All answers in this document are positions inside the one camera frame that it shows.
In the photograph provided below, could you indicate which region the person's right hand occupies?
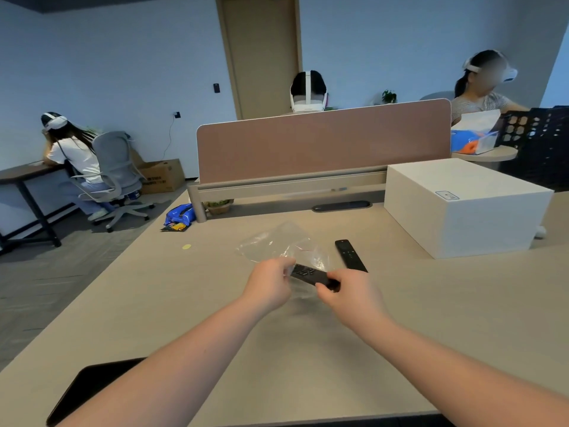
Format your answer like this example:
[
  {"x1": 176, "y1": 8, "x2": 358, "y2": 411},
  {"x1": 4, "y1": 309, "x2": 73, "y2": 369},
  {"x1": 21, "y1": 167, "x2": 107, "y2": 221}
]
[{"x1": 314, "y1": 268, "x2": 394, "y2": 336}]

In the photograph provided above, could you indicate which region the person's left hand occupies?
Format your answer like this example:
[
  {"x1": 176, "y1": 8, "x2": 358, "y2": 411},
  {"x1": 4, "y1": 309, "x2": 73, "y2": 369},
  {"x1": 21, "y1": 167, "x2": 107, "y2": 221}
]
[{"x1": 239, "y1": 256, "x2": 298, "y2": 314}]

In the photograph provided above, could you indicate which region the black remote control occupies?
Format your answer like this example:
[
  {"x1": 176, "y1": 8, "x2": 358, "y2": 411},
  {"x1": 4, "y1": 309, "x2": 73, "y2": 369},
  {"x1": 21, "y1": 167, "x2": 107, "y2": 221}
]
[
  {"x1": 289, "y1": 263, "x2": 341, "y2": 292},
  {"x1": 334, "y1": 239, "x2": 369, "y2": 274}
]

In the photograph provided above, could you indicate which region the clear plastic bag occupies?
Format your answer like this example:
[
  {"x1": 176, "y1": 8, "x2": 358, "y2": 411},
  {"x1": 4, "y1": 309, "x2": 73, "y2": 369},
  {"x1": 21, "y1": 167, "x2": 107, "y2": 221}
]
[{"x1": 235, "y1": 221, "x2": 332, "y2": 301}]

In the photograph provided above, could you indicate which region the person's right forearm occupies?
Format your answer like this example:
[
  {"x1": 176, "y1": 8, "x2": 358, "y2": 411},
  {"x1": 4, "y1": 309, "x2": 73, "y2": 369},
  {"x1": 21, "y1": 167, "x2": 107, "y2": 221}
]
[{"x1": 369, "y1": 317, "x2": 569, "y2": 427}]

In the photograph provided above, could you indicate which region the person's left forearm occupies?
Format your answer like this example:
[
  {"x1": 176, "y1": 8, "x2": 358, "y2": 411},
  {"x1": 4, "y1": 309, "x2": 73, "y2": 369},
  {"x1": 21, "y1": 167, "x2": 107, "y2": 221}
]
[{"x1": 57, "y1": 297, "x2": 263, "y2": 427}]

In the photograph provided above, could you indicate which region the small plant in basket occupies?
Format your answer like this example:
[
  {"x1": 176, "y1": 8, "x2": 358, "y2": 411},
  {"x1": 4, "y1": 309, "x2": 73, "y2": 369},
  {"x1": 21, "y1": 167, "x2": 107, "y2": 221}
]
[{"x1": 205, "y1": 199, "x2": 235, "y2": 216}]

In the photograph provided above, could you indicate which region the blue snack packet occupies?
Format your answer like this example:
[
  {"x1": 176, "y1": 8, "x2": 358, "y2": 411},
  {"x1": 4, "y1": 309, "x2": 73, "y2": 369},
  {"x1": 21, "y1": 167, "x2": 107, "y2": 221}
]
[{"x1": 161, "y1": 203, "x2": 197, "y2": 232}]

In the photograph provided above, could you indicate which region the large white box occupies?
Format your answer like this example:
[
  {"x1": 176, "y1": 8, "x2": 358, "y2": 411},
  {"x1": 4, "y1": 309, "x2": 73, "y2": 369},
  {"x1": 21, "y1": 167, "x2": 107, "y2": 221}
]
[{"x1": 383, "y1": 158, "x2": 555, "y2": 260}]

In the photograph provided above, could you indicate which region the brown cardboard box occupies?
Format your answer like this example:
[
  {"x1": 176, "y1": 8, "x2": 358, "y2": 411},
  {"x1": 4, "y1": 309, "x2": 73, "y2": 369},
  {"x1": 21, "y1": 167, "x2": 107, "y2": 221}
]
[{"x1": 138, "y1": 158, "x2": 186, "y2": 195}]

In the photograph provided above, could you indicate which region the pink desk divider panel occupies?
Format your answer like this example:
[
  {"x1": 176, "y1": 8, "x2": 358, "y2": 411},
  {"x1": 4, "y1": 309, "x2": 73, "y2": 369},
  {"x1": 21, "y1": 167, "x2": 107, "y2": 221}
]
[{"x1": 196, "y1": 98, "x2": 452, "y2": 184}]

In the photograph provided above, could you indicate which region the white headset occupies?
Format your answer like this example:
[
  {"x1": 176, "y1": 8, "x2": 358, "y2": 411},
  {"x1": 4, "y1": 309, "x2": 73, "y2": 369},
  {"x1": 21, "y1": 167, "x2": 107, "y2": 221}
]
[
  {"x1": 462, "y1": 52, "x2": 519, "y2": 83},
  {"x1": 290, "y1": 71, "x2": 329, "y2": 113},
  {"x1": 41, "y1": 114, "x2": 68, "y2": 132}
]

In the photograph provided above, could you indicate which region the blue and orange package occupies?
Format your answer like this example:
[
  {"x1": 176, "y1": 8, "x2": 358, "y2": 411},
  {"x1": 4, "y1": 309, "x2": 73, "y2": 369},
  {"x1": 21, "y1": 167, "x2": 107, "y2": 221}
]
[{"x1": 450, "y1": 109, "x2": 502, "y2": 155}]

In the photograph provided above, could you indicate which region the grey office chair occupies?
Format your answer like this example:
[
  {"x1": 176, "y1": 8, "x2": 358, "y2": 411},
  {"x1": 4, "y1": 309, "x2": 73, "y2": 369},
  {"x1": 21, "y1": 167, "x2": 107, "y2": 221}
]
[{"x1": 71, "y1": 130, "x2": 155, "y2": 233}]

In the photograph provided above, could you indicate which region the black tablet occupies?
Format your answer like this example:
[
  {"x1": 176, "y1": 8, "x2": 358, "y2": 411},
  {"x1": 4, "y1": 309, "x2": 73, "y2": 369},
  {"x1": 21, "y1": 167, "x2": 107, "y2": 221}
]
[{"x1": 46, "y1": 357, "x2": 148, "y2": 426}]

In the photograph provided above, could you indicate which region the round beige table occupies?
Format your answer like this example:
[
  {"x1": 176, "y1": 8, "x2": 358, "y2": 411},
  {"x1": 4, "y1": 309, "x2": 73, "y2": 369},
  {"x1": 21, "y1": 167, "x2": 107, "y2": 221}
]
[{"x1": 451, "y1": 145, "x2": 519, "y2": 163}]

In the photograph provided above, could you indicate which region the beige wooden door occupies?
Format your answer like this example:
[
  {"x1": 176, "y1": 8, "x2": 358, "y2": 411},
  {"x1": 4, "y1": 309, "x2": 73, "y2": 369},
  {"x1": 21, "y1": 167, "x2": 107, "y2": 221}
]
[{"x1": 215, "y1": 0, "x2": 304, "y2": 120}]

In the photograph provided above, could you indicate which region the black perforated panel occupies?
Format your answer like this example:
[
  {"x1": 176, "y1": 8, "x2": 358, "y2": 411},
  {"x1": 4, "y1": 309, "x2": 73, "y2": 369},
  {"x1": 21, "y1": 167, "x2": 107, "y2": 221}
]
[{"x1": 493, "y1": 105, "x2": 569, "y2": 192}]

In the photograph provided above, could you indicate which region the dark desk with black legs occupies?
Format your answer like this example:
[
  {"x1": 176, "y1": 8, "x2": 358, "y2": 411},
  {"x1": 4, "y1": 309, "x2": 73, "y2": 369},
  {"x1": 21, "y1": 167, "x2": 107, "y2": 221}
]
[{"x1": 0, "y1": 160, "x2": 68, "y2": 256}]

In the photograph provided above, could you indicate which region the black oval cable grommet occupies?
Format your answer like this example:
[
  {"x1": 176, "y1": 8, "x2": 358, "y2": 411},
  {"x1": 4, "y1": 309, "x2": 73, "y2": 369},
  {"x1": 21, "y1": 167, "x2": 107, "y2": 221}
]
[{"x1": 311, "y1": 200, "x2": 372, "y2": 213}]

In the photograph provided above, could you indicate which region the beige divider base rail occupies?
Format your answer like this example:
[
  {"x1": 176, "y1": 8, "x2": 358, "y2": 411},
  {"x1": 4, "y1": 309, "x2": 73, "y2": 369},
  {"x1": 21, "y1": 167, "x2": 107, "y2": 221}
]
[{"x1": 186, "y1": 169, "x2": 388, "y2": 224}]

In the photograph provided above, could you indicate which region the black wall plug with cable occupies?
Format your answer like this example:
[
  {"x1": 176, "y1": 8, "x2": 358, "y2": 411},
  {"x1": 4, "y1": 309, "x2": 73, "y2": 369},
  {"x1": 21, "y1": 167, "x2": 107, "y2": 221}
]
[{"x1": 161, "y1": 111, "x2": 181, "y2": 161}]

